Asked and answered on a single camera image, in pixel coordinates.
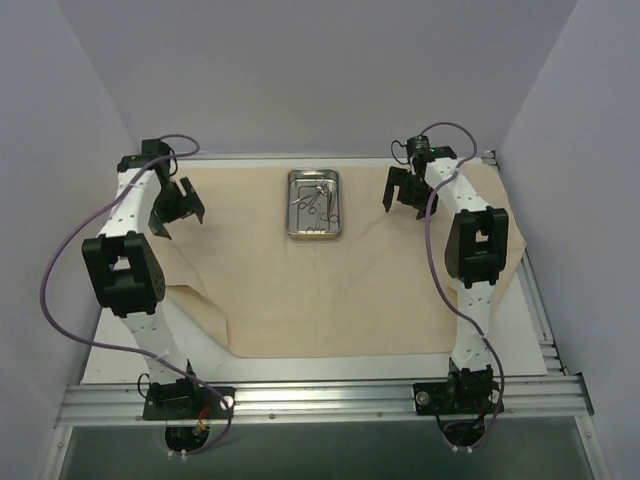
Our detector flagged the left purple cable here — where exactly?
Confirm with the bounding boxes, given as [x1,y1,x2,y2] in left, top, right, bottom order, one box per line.
[39,133,236,456]

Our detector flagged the metal instrument tray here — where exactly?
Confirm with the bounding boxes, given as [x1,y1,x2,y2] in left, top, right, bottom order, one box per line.
[285,168,342,241]

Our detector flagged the steel hemostat forceps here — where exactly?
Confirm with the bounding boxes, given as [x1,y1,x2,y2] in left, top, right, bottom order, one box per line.
[290,187,324,212]

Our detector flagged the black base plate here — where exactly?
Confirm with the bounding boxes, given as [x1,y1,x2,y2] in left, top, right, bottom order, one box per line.
[412,382,504,416]
[142,383,235,421]

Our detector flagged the purple cable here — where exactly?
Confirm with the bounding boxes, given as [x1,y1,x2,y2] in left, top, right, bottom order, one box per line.
[418,121,506,447]
[39,133,236,456]

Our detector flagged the steel needle holder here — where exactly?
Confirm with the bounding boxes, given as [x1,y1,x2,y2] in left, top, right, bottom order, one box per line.
[304,196,326,233]

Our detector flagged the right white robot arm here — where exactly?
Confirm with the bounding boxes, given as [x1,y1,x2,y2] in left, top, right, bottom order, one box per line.
[382,134,509,413]

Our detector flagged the aluminium front rail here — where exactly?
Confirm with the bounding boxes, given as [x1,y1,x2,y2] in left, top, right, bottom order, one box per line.
[55,375,593,427]

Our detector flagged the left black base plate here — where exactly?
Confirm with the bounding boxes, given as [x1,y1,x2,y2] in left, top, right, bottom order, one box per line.
[142,383,235,421]

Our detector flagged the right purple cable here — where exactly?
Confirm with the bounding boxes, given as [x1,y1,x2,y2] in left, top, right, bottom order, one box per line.
[418,121,506,447]

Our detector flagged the beige cloth surgical wrap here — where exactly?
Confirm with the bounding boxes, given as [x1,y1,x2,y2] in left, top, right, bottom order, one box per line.
[144,164,529,360]

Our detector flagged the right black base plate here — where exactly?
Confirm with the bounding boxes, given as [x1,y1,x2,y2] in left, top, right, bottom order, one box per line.
[412,382,504,416]

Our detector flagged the steel surgical scissors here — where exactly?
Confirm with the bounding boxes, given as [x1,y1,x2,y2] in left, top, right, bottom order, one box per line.
[319,182,337,224]

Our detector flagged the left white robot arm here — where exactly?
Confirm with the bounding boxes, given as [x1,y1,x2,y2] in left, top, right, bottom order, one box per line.
[82,137,205,419]

